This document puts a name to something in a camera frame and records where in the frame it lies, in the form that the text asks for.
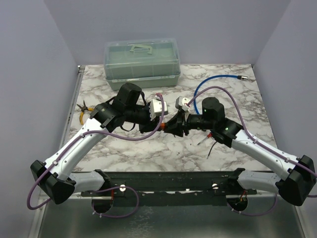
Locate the clear green plastic storage box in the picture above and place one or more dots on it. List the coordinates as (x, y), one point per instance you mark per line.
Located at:
(147, 63)

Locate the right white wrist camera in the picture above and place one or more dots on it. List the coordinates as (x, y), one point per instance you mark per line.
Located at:
(181, 103)

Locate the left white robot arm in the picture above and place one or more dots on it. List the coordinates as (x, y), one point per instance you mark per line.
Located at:
(55, 175)

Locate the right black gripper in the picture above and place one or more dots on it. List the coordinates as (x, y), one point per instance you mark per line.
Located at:
(178, 123)

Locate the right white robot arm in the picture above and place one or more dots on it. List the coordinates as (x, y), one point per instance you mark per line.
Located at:
(292, 177)

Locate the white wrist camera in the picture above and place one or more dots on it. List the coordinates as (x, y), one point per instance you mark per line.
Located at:
(155, 108)
(181, 103)

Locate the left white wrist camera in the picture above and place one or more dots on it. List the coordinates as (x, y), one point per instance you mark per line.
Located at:
(155, 108)

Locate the yellow handled pliers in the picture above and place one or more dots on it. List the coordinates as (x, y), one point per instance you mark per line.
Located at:
(83, 109)

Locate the blue red screwdriver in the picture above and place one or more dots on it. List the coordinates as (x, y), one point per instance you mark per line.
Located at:
(207, 137)

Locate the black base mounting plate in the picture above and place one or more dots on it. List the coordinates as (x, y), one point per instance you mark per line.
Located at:
(169, 188)

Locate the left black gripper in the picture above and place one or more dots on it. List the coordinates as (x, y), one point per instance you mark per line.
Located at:
(149, 125)

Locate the aluminium rail frame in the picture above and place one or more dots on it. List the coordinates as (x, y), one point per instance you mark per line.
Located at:
(288, 176)

